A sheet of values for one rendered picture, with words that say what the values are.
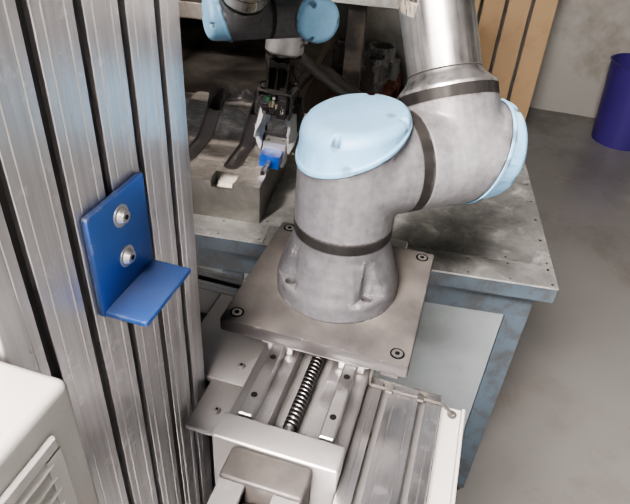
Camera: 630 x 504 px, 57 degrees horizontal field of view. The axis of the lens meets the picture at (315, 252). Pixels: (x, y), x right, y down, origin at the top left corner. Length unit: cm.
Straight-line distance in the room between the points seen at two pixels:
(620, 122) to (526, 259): 284
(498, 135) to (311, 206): 22
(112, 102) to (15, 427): 22
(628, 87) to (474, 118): 336
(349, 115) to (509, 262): 73
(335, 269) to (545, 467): 143
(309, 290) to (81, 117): 35
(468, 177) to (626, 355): 187
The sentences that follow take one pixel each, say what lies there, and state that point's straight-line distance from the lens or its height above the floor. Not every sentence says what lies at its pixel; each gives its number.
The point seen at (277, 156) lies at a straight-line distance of 124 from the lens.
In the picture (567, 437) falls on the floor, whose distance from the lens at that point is 209.
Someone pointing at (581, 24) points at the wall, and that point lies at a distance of 439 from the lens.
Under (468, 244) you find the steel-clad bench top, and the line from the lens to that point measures 129.
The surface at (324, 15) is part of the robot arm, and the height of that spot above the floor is 126.
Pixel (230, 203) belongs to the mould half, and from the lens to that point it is 126.
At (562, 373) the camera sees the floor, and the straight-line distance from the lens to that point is 228.
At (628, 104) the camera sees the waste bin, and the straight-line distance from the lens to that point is 403.
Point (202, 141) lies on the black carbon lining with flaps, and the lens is 145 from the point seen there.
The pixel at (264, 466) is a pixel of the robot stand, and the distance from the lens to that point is 61.
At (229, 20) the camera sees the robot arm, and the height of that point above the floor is 125.
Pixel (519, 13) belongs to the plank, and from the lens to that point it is 392.
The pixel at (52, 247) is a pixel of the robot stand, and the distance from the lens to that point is 41.
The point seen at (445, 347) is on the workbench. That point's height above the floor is 55.
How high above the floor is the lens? 150
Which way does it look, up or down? 36 degrees down
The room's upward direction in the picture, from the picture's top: 5 degrees clockwise
